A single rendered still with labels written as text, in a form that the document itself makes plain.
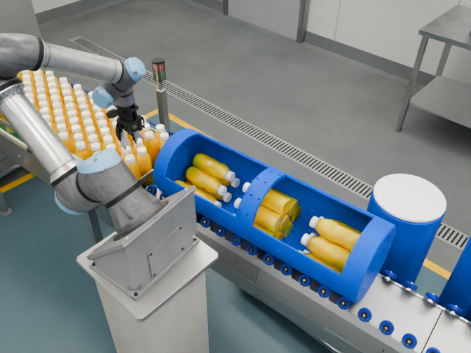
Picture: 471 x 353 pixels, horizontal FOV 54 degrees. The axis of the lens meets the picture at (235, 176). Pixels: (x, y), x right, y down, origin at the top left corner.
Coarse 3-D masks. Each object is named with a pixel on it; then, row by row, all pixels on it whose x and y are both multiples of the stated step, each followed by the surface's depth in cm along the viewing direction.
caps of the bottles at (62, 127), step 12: (24, 72) 246; (36, 72) 246; (48, 72) 246; (24, 84) 237; (36, 84) 236; (48, 84) 236; (72, 108) 222; (84, 108) 220; (96, 108) 220; (108, 108) 220; (48, 120) 214; (60, 120) 212; (72, 120) 211; (84, 120) 211; (60, 132) 204; (108, 132) 206; (84, 144) 198
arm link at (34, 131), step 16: (0, 80) 126; (16, 80) 130; (0, 96) 127; (16, 96) 129; (0, 112) 131; (16, 112) 129; (32, 112) 131; (16, 128) 130; (32, 128) 130; (48, 128) 133; (32, 144) 131; (48, 144) 131; (48, 160) 132; (64, 160) 133; (80, 160) 136; (64, 176) 131; (64, 192) 132; (64, 208) 136; (80, 208) 135
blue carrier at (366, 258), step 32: (160, 160) 175; (192, 160) 195; (224, 160) 191; (256, 160) 169; (256, 192) 156; (288, 192) 177; (320, 192) 157; (224, 224) 166; (352, 224) 165; (384, 224) 144; (288, 256) 152; (352, 256) 138; (384, 256) 155; (352, 288) 140
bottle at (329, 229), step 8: (320, 224) 153; (328, 224) 151; (336, 224) 151; (320, 232) 152; (328, 232) 151; (336, 232) 149; (344, 232) 149; (352, 232) 149; (336, 240) 150; (344, 240) 148; (352, 240) 147; (344, 248) 150; (352, 248) 147
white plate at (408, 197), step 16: (384, 176) 190; (400, 176) 191; (416, 176) 191; (384, 192) 183; (400, 192) 183; (416, 192) 183; (432, 192) 184; (384, 208) 177; (400, 208) 176; (416, 208) 176; (432, 208) 177
